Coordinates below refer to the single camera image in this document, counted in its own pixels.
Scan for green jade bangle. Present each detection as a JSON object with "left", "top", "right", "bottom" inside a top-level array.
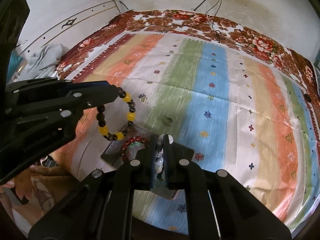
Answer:
[{"left": 125, "top": 142, "right": 146, "bottom": 155}]

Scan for yellow and dark bead bracelet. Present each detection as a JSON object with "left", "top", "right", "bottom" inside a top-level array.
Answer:
[{"left": 96, "top": 87, "right": 137, "bottom": 141}]

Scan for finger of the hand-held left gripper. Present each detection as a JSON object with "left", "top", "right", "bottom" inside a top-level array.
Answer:
[
  {"left": 4, "top": 86, "right": 119, "bottom": 130},
  {"left": 5, "top": 77, "right": 109, "bottom": 98}
]

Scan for white bead bracelet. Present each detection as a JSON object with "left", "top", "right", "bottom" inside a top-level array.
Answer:
[{"left": 155, "top": 134, "right": 174, "bottom": 180}]

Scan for white headboard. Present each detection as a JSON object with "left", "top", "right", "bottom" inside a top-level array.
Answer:
[{"left": 19, "top": 0, "right": 120, "bottom": 58}]

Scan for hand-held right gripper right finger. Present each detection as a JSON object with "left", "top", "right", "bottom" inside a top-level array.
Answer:
[{"left": 162, "top": 134, "right": 293, "bottom": 240}]

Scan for red bead bracelet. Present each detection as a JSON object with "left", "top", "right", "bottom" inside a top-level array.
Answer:
[{"left": 121, "top": 136, "right": 150, "bottom": 150}]

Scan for red floral blanket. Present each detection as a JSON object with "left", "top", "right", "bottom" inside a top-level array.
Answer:
[{"left": 5, "top": 9, "right": 320, "bottom": 220}]

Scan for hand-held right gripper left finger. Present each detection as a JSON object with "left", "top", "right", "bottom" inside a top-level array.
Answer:
[{"left": 28, "top": 134, "right": 163, "bottom": 240}]

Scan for teal object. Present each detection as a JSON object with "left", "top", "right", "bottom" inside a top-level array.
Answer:
[{"left": 9, "top": 51, "right": 22, "bottom": 80}]

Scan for grey garment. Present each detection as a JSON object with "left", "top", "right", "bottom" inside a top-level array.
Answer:
[{"left": 26, "top": 43, "right": 66, "bottom": 79}]

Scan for metal tin box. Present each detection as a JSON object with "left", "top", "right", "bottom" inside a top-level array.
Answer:
[{"left": 100, "top": 127, "right": 180, "bottom": 200}]

